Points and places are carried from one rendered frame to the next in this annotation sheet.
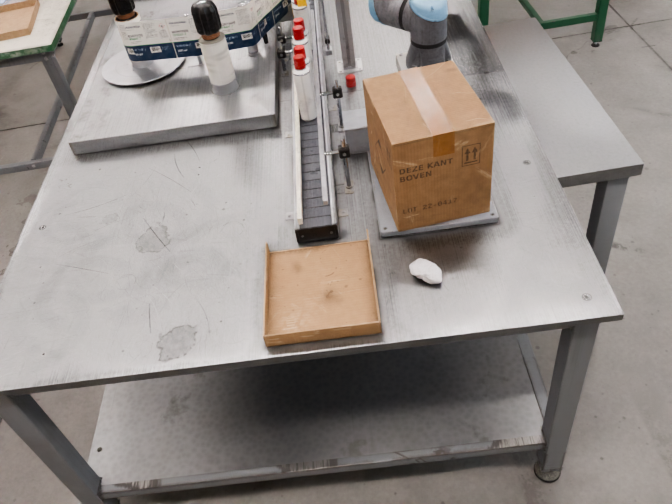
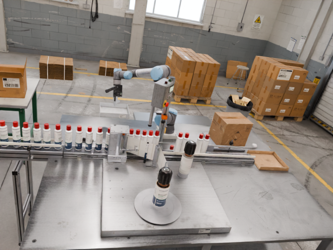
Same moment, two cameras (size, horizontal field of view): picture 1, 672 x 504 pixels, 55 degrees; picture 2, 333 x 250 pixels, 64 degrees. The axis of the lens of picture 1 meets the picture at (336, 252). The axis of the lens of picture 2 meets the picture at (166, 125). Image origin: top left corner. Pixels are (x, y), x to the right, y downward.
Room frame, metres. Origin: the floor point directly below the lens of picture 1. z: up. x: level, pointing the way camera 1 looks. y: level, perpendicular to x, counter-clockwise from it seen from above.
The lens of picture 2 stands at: (2.74, 1.76, 2.13)
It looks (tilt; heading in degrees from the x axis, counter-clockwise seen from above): 27 degrees down; 250
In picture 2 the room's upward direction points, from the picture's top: 12 degrees clockwise
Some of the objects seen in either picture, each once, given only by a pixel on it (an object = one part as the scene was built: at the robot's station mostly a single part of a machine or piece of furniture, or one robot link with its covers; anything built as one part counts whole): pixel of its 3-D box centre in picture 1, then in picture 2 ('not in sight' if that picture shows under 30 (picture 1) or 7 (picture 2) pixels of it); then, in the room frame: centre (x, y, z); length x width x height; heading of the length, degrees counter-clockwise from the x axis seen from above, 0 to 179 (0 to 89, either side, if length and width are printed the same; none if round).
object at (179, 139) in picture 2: (303, 49); (178, 143); (1.95, -0.01, 0.98); 0.05 x 0.05 x 0.20
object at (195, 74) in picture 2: not in sight; (188, 74); (0.46, -3.69, 0.45); 1.20 x 0.84 x 0.89; 91
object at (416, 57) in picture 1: (428, 49); (167, 125); (1.92, -0.41, 0.92); 0.15 x 0.15 x 0.10
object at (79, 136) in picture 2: not in sight; (79, 137); (2.74, -0.06, 0.98); 0.05 x 0.05 x 0.20
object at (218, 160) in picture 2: (308, 72); (166, 155); (2.03, -0.01, 0.85); 1.65 x 0.11 x 0.05; 176
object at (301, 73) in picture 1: (304, 87); (204, 145); (1.71, 0.01, 0.98); 0.05 x 0.05 x 0.20
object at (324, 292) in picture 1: (319, 284); (267, 159); (1.04, 0.05, 0.85); 0.30 x 0.26 x 0.04; 176
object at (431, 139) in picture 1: (425, 145); (229, 129); (1.32, -0.27, 0.99); 0.30 x 0.24 x 0.27; 4
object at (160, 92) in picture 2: not in sight; (162, 93); (2.13, -0.11, 1.38); 0.17 x 0.10 x 0.19; 51
